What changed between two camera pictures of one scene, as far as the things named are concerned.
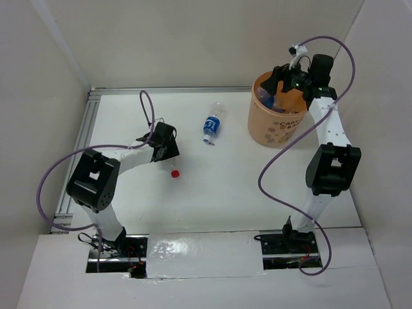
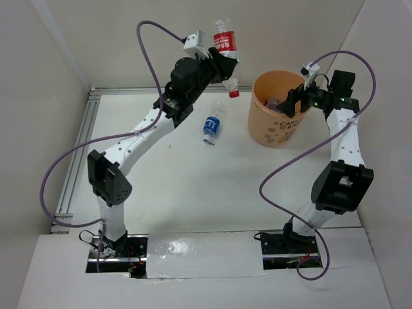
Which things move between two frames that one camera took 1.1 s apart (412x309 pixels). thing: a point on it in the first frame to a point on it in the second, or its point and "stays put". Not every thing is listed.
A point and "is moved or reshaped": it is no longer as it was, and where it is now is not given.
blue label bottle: [268, 101] is moved or reshaped
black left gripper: [173, 150] to [221, 65]
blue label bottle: [212, 122] stays put
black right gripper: [271, 84] to [288, 106]
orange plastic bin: [270, 128] stays put
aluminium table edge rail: [63, 220] stays put
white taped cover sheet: [207, 254] stays put
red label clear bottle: [174, 173] to [224, 40]
